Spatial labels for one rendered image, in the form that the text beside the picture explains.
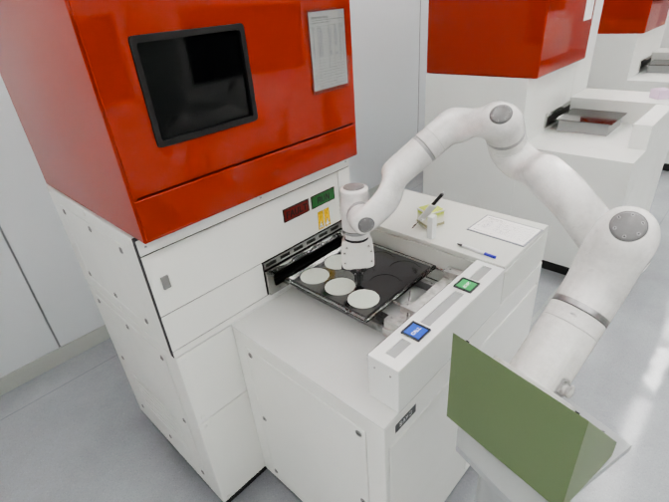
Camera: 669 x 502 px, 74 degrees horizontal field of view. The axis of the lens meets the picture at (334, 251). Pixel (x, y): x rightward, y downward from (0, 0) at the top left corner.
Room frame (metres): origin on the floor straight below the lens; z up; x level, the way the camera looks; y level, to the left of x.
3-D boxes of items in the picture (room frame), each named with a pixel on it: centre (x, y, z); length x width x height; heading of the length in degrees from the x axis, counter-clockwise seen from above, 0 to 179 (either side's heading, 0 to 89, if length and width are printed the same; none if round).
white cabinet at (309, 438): (1.25, -0.21, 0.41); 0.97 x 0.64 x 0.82; 134
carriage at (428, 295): (1.10, -0.28, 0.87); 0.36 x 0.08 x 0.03; 134
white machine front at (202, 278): (1.30, 0.22, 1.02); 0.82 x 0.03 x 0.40; 134
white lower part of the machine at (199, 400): (1.54, 0.45, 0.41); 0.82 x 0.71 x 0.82; 134
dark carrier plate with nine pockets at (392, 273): (1.27, -0.08, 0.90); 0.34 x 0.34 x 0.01; 44
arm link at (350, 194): (1.19, -0.07, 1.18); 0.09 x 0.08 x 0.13; 11
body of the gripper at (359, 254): (1.20, -0.07, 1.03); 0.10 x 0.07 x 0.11; 91
